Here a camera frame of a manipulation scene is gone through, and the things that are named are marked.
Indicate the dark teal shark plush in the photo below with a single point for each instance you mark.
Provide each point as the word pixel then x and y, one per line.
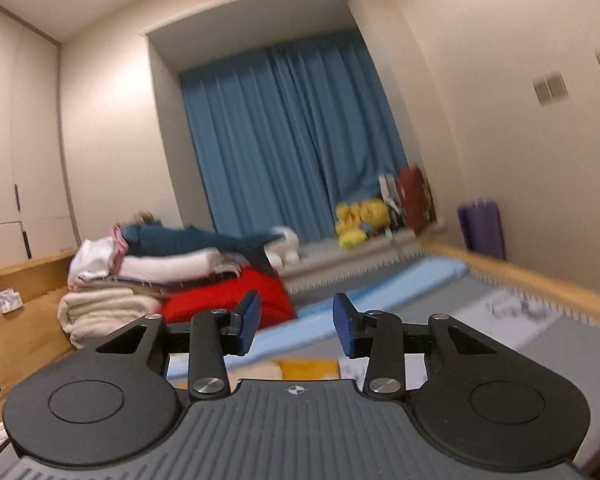
pixel 195 241

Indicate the dark red cushion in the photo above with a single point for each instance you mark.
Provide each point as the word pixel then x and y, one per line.
pixel 416 197

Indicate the blue curtain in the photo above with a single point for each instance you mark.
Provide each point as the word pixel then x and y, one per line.
pixel 280 140

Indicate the white plush toy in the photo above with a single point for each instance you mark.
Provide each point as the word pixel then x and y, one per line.
pixel 286 245

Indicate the white wardrobe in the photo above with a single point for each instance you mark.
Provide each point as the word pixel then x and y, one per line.
pixel 15 150

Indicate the window sill ledge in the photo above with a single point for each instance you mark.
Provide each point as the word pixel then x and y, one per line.
pixel 350 252

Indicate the bed with grey printed sheet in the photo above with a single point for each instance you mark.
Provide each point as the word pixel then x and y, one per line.
pixel 480 320

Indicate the tissue pack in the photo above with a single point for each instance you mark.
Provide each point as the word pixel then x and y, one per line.
pixel 7 301

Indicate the white and pink folded cloth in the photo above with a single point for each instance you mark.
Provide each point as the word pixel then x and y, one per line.
pixel 97 257

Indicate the red fleece blanket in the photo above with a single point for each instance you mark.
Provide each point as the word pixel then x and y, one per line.
pixel 215 300

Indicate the light blue mat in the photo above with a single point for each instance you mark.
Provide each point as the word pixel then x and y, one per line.
pixel 380 290

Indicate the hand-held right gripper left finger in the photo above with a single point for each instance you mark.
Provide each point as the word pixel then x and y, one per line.
pixel 247 322

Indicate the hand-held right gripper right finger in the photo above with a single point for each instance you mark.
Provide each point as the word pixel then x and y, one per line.
pixel 344 325

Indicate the wall switch plate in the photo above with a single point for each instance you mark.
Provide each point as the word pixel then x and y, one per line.
pixel 550 87

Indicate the wooden headboard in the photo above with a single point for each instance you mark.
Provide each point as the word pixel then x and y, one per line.
pixel 25 330

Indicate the yellow plush toy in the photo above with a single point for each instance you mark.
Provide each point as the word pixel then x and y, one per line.
pixel 349 227
pixel 376 216

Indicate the cream folded quilt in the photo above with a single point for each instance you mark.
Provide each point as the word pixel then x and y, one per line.
pixel 107 312

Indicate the beige and yellow hooded jacket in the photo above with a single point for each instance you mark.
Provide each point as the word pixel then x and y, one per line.
pixel 310 369

